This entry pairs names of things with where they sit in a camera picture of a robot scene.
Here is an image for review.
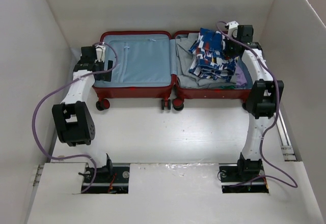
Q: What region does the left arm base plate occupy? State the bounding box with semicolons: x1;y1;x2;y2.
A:
80;164;130;194

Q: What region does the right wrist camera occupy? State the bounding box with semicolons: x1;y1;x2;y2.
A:
225;21;239;38

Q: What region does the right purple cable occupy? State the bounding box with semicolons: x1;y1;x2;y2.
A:
215;20;298;188

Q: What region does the red suitcase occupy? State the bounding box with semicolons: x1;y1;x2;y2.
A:
93;31;253;111

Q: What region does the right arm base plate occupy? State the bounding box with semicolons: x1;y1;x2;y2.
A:
218;164;269;193

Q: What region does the blue white patterned garment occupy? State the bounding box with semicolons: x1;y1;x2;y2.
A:
188;28;239;82

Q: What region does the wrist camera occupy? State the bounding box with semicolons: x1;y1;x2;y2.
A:
225;21;239;38
95;45;106;63

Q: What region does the purple t-shirt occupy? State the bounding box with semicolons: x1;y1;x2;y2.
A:
235;65;247;87

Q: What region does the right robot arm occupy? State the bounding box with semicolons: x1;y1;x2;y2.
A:
225;21;284;181

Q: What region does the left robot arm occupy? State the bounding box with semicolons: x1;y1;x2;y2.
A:
52;42;117;182

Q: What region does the green t-shirt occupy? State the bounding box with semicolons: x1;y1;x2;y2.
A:
220;86;237;90

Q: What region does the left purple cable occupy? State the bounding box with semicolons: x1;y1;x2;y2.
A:
31;42;118;193

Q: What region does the purple cable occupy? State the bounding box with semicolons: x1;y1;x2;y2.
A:
215;20;298;188
31;42;118;193

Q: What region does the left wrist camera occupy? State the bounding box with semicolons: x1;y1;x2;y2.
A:
95;45;106;63

